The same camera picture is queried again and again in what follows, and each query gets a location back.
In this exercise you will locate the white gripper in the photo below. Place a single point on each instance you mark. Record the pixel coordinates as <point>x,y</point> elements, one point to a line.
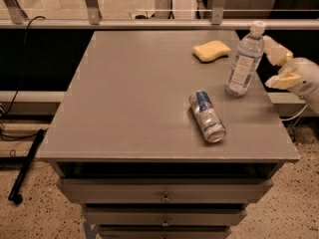
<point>303,77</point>

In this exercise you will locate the clear plastic water bottle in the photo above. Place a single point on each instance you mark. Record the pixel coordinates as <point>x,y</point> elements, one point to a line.
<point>248,55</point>

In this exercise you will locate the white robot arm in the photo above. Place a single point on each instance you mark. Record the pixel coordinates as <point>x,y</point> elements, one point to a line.
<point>312,100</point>

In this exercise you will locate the yellow sponge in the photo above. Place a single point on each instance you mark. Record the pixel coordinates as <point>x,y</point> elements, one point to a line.
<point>211,51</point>

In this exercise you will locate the blue silver energy drink can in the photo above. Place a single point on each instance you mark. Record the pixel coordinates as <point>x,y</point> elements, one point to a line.
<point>206,117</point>

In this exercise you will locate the grey drawer cabinet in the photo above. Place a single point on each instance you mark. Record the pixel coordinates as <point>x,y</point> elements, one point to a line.
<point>126,115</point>

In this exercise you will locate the top grey drawer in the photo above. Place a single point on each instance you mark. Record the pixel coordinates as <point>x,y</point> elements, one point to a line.
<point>164,191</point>

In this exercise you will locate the grey drawer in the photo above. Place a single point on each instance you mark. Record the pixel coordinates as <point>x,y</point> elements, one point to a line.
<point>161,233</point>
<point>165,216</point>
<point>164,191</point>

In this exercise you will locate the middle grey drawer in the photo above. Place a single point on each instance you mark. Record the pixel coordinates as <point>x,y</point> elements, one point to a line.
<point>165,216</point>

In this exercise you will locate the bottom grey drawer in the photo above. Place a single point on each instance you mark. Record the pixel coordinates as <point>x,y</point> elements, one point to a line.
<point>161,233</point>

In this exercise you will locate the black rod on floor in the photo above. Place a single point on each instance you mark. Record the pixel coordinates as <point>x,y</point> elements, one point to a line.
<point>14,195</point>

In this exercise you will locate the metal railing frame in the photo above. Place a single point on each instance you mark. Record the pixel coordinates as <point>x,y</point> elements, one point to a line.
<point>158,14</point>

